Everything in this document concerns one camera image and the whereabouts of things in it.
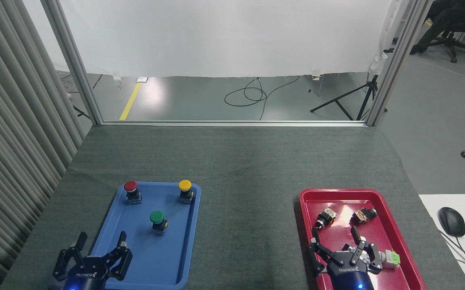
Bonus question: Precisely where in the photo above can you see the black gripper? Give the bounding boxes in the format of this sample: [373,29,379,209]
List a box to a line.
[306,226,386,290]
[52,231,133,290]

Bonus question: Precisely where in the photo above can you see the green push button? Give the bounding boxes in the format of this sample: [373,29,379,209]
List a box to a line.
[149,210,168,236]

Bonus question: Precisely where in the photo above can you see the red push button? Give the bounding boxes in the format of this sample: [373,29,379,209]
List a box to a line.
[124,180,142,205]

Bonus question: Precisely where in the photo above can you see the yellow push button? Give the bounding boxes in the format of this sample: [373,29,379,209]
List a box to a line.
[178,180,195,204]

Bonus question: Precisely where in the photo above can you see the red plastic tray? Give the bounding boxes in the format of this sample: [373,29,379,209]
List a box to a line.
[299,188,427,290]

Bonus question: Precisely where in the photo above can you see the blue plastic tray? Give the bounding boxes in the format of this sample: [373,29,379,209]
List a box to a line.
[88,181,201,290]

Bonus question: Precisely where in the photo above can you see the black computer mouse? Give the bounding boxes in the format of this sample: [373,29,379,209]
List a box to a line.
[438,207,465,237]

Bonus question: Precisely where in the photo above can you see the dark grey table cloth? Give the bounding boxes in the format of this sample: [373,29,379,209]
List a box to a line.
[0,124,465,290]

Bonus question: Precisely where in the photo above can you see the grey vertical blinds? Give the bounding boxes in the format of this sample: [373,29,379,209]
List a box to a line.
[0,0,85,290]

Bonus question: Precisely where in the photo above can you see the black tripod stand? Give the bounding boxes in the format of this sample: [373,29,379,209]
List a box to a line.
[310,74,380,121]

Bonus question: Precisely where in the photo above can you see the yellow floor tape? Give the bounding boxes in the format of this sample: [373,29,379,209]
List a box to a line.
[119,82,143,121]

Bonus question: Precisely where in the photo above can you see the black office chair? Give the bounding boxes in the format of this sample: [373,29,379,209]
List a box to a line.
[429,16,465,64]

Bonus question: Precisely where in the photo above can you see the white backdrop screen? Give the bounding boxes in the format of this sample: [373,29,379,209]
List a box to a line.
[22,0,413,80]

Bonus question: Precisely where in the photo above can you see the person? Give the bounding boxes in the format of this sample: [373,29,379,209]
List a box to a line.
[409,0,465,55]

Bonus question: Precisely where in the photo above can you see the black silver-ringed switch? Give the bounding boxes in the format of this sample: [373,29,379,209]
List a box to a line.
[315,208,337,230]

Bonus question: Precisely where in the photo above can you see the black knob switch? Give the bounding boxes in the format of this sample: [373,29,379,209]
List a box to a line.
[350,207,378,226]

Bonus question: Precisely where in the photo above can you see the white green switch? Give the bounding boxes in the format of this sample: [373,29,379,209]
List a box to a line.
[379,250,401,269]

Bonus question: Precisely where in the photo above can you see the silver frame rail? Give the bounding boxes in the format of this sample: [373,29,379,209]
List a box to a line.
[95,120,368,128]

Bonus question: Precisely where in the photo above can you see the black floor cable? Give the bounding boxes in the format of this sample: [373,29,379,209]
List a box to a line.
[224,76,300,121]

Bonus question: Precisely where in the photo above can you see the silver frame post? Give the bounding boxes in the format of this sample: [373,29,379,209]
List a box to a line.
[41,0,104,125]
[366,0,435,127]

